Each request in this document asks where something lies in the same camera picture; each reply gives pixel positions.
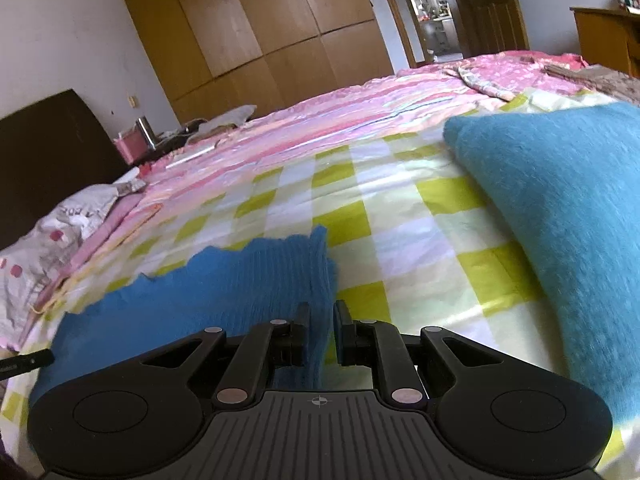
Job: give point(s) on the pink box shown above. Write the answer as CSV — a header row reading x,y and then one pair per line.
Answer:
x,y
131,147

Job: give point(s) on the pink floral cloth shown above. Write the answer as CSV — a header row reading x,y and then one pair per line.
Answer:
x,y
480,80

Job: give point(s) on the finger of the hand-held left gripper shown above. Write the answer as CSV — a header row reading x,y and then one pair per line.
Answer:
x,y
30,362

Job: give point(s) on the brown wooden door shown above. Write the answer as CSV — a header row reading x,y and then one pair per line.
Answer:
x,y
490,10

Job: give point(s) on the brown patterned cloth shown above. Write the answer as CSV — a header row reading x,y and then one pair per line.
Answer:
x,y
590,77

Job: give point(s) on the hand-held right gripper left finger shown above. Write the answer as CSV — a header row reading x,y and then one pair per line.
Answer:
x,y
303,332

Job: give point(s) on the blue striped knit sweater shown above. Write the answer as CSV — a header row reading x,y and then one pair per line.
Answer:
x,y
200,300

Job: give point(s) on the grey pillow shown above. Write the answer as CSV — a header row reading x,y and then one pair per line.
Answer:
x,y
235,115

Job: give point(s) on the pink striped bed sheet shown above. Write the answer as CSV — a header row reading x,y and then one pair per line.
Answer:
x,y
350,105

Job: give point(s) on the teal fuzzy garment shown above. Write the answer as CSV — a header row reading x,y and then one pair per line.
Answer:
x,y
560,200

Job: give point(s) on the dark wooden headboard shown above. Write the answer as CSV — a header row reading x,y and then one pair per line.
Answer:
x,y
45,160

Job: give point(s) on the wooden desk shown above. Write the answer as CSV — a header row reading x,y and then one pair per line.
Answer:
x,y
600,35

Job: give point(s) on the white printed pillow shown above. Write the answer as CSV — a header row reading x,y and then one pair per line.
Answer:
x,y
35,265

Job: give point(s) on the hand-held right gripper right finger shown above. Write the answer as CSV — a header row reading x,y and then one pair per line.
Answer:
x,y
342,332

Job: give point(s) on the wooden wardrobe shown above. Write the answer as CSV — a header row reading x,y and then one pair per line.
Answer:
x,y
250,20

